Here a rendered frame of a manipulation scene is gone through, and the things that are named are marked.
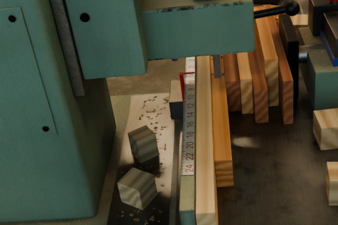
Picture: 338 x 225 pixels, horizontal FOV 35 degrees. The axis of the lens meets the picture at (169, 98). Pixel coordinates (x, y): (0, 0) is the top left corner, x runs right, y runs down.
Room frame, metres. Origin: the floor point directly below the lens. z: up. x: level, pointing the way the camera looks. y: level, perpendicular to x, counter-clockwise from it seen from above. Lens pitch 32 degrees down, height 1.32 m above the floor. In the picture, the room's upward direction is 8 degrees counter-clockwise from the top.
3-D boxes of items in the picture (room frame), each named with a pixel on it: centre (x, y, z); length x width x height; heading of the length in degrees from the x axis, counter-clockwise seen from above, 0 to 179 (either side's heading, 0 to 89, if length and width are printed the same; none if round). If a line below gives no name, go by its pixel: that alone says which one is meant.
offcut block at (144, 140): (0.67, 0.05, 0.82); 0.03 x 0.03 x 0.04; 26
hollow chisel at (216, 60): (0.62, -0.07, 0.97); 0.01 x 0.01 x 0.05; 83
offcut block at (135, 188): (0.57, 0.06, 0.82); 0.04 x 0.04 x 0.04; 52
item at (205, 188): (0.67, -0.06, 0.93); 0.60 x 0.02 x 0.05; 173
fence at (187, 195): (0.67, -0.04, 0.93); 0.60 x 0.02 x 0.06; 173
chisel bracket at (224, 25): (0.63, -0.05, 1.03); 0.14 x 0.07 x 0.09; 83
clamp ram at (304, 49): (0.65, -0.21, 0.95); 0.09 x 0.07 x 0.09; 173
